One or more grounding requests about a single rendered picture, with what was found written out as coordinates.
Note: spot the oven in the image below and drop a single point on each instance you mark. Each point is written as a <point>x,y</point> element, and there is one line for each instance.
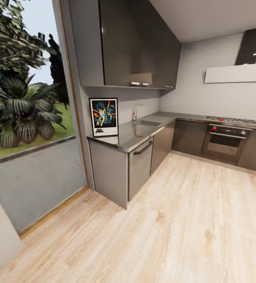
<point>226,140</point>

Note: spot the dishwasher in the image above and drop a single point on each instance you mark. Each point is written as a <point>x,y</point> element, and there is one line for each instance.
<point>138,167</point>

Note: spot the poster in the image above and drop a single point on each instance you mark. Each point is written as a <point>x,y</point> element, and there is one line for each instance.
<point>104,116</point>

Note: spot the range hood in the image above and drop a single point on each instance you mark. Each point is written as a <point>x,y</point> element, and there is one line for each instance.
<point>245,68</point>

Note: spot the cabinet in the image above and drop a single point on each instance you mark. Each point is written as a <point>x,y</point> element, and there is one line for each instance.
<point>169,57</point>
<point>117,42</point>

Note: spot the fixed window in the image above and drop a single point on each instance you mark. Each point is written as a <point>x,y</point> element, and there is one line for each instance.
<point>42,162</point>

